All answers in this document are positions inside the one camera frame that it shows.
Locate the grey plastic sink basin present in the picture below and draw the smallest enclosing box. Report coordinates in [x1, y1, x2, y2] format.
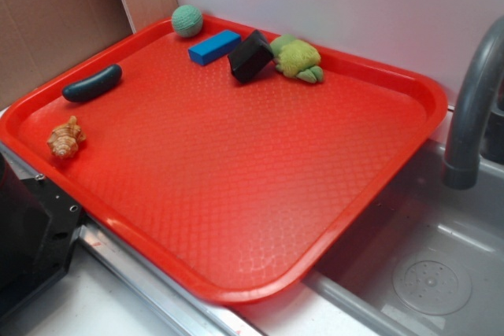
[235, 139, 504, 336]

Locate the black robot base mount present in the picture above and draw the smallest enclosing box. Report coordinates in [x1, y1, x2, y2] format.
[1, 157, 82, 321]

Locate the green knitted ball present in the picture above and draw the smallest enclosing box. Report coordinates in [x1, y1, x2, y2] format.
[171, 5, 203, 38]

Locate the tan spiral seashell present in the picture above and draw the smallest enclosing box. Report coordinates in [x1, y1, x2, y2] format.
[46, 116, 87, 159]

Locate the grey sink faucet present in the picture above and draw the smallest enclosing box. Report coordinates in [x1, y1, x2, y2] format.
[442, 17, 503, 190]

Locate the green plush turtle toy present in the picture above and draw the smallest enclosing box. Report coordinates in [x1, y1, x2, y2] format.
[270, 34, 324, 84]

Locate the black rectangular block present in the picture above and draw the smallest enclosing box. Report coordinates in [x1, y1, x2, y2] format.
[228, 30, 274, 83]

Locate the red plastic tray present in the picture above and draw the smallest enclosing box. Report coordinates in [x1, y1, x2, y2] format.
[1, 20, 447, 305]

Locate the blue rectangular block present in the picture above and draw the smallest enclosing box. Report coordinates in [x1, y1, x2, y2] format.
[188, 30, 242, 66]

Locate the dark teal toy cucumber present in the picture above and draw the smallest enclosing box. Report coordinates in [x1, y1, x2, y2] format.
[61, 64, 123, 102]

